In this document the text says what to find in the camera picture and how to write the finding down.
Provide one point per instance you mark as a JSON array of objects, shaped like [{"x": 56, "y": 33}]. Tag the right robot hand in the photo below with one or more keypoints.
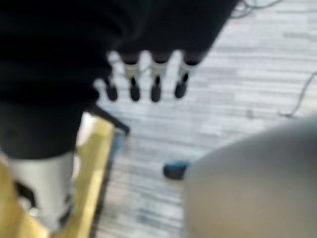
[{"x": 74, "y": 49}]

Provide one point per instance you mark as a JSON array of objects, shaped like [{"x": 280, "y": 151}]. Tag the dark robot foot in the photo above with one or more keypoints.
[{"x": 175, "y": 169}]

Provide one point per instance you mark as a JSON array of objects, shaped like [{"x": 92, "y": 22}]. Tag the silver robot leg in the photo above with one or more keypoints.
[{"x": 252, "y": 183}]

